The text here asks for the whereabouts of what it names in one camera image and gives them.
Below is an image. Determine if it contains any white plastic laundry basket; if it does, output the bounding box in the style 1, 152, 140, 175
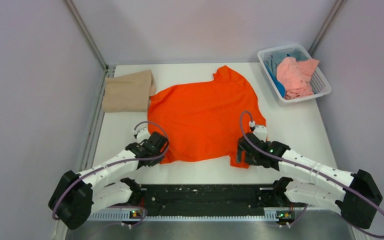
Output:
257, 44, 332, 105

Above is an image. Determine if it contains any aluminium frame rail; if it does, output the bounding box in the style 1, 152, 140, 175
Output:
64, 0, 110, 170

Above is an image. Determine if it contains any orange t shirt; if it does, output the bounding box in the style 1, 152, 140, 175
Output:
147, 66, 266, 169

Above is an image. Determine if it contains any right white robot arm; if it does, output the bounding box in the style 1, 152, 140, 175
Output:
236, 132, 383, 230

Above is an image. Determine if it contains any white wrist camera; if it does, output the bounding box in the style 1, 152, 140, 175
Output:
133, 127, 151, 143
249, 121, 268, 142

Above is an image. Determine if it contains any folded beige t shirt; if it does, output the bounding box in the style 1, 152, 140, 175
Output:
102, 69, 156, 113

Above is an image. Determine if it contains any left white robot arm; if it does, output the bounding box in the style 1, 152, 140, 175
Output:
48, 129, 169, 230

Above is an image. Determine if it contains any grey blue t shirt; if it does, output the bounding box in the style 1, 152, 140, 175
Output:
263, 48, 309, 78

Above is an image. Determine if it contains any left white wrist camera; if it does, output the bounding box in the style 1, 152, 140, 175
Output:
133, 127, 151, 143

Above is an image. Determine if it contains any pink t shirt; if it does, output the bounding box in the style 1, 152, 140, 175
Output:
276, 57, 320, 100

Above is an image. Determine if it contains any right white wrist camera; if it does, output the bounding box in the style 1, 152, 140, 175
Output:
249, 121, 268, 142

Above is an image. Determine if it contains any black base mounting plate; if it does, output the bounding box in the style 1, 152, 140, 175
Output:
122, 184, 302, 217

